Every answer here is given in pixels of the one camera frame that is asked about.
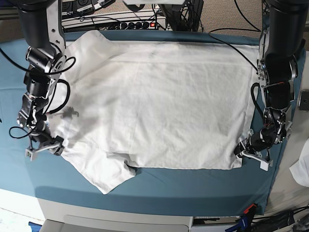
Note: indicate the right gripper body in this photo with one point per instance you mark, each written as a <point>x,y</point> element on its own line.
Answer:
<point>43,137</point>

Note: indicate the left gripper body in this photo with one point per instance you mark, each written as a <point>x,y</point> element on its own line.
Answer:
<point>257,142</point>

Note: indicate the white T-shirt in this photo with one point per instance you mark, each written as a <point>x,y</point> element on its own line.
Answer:
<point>153,105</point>

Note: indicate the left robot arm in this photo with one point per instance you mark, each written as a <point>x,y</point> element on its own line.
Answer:
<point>281,41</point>

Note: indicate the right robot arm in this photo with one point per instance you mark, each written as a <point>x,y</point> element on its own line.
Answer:
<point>41,25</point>

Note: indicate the teal table cloth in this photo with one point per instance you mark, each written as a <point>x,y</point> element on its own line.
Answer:
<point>156,191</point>

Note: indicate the white cloth at right edge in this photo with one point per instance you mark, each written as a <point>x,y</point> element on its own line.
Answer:
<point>300,170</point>

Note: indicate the orange black clamp bottom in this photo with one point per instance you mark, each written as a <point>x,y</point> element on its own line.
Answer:
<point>251,210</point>

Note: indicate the silver phone device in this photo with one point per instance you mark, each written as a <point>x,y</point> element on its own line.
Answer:
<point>303,104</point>

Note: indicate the grey plastic bin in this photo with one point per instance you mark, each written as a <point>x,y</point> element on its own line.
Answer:
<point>82,224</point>

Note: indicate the blue black clamp bottom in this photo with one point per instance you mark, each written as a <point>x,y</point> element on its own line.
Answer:
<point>243,224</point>

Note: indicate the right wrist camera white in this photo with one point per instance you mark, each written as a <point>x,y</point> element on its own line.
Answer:
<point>31,153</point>

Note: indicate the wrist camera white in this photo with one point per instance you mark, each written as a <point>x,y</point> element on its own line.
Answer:
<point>265,165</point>
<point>31,153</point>

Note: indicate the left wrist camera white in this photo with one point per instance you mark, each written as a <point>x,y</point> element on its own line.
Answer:
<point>265,165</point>

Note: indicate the black power strip red switch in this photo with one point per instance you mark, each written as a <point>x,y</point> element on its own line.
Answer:
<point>146,25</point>

